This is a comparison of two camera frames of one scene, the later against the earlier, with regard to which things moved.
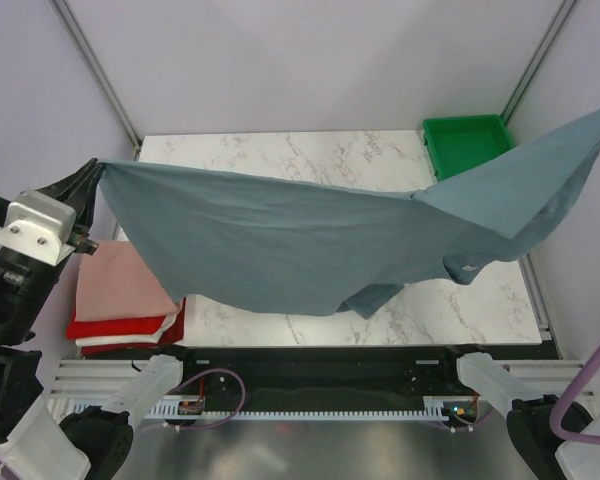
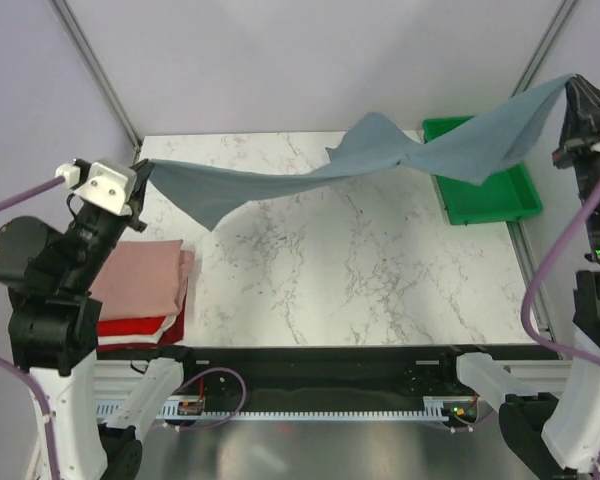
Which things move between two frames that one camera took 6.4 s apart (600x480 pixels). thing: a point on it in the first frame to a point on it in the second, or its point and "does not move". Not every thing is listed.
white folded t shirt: [151, 338] does not move
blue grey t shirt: [283, 246] to [479, 147]
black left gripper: [80, 190] to [136, 203]
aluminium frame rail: [94, 378] does not move
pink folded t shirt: [115, 283] does not move
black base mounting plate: [325, 379] does not move
